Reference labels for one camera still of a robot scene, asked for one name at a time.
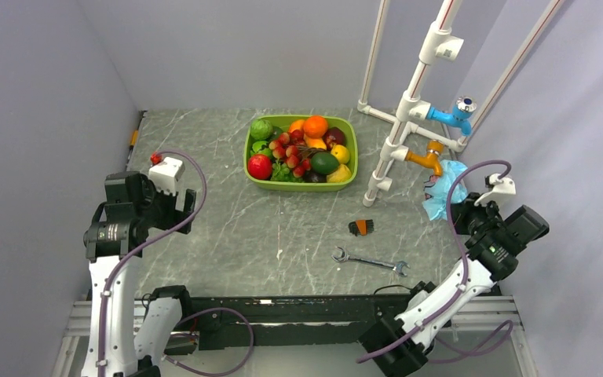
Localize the blue plastic bag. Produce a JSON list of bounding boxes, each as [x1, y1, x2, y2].
[[422, 159, 467, 221]]

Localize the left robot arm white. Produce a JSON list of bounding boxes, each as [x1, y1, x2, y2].
[[81, 165, 196, 376]]

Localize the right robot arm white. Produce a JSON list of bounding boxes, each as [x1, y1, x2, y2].
[[357, 193, 550, 376]]

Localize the green fake grapes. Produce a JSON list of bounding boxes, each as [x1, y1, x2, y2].
[[269, 162, 304, 183]]

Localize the yellow fake fruit front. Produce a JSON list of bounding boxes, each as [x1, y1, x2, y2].
[[326, 164, 352, 184]]

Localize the yellow fake lemon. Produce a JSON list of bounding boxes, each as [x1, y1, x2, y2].
[[330, 144, 351, 164]]

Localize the green fake avocado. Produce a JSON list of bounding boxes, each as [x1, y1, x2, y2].
[[310, 152, 340, 175]]

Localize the dark red fake apple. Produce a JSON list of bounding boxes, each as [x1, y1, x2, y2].
[[323, 127, 345, 150]]

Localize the orange fake orange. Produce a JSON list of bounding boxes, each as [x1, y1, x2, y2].
[[302, 115, 329, 138]]

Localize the orange faucet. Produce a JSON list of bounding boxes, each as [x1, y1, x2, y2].
[[404, 140, 444, 177]]

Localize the orange black hex key set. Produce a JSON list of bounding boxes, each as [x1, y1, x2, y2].
[[348, 219, 375, 236]]

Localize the blue faucet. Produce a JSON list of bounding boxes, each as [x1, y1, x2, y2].
[[426, 96, 477, 137]]

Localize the silver open-end wrench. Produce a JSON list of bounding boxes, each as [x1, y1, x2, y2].
[[331, 247, 410, 276]]

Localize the green plastic fruit basket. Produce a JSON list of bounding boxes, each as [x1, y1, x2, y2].
[[243, 116, 359, 192]]

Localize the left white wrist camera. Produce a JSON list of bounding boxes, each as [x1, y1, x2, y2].
[[148, 153, 185, 196]]

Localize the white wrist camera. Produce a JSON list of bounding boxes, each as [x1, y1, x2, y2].
[[475, 174, 517, 207], [148, 153, 185, 196]]

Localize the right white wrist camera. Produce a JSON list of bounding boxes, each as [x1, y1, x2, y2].
[[475, 174, 517, 207]]

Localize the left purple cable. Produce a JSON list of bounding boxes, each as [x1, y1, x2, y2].
[[96, 149, 254, 377]]

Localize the purple cable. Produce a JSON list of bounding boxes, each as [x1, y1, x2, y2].
[[96, 149, 254, 377], [356, 159, 515, 365]]

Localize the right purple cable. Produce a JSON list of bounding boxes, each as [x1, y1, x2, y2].
[[356, 159, 515, 365]]

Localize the white PVC pipe frame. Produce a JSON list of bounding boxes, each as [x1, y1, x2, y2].
[[357, 1, 564, 207]]

